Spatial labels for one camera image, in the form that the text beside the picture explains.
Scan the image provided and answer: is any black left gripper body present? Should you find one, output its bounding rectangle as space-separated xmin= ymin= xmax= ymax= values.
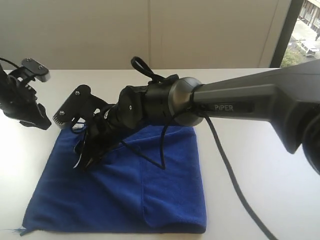
xmin=4 ymin=69 xmax=40 ymax=125

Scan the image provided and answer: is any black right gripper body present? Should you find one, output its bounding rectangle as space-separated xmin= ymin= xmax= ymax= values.
xmin=74 ymin=99 xmax=140 ymax=165

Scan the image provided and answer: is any blue microfiber towel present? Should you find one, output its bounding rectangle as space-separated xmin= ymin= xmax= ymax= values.
xmin=22 ymin=126 xmax=207 ymax=235

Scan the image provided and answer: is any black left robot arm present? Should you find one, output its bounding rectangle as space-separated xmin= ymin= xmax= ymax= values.
xmin=0 ymin=58 xmax=52 ymax=130

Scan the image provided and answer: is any white van outside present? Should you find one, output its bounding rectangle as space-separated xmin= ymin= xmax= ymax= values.
xmin=299 ymin=41 xmax=320 ymax=57

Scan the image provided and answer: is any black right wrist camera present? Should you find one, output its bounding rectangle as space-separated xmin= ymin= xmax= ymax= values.
xmin=52 ymin=84 xmax=94 ymax=129

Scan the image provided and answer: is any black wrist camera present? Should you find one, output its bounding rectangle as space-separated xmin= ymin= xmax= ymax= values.
xmin=21 ymin=58 xmax=51 ymax=83
xmin=52 ymin=84 xmax=94 ymax=129

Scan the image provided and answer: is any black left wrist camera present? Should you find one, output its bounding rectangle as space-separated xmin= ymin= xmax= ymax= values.
xmin=21 ymin=58 xmax=51 ymax=83

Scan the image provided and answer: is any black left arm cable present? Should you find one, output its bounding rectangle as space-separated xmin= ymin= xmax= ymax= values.
xmin=0 ymin=57 xmax=20 ymax=70

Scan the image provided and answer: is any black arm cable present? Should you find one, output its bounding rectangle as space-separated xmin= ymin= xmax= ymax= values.
xmin=0 ymin=57 xmax=20 ymax=70
xmin=119 ymin=56 xmax=278 ymax=240

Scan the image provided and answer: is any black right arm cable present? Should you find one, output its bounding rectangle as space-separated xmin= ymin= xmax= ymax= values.
xmin=119 ymin=56 xmax=278 ymax=240

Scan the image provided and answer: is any dark window frame post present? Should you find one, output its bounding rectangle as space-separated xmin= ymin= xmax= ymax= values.
xmin=269 ymin=0 xmax=304 ymax=68

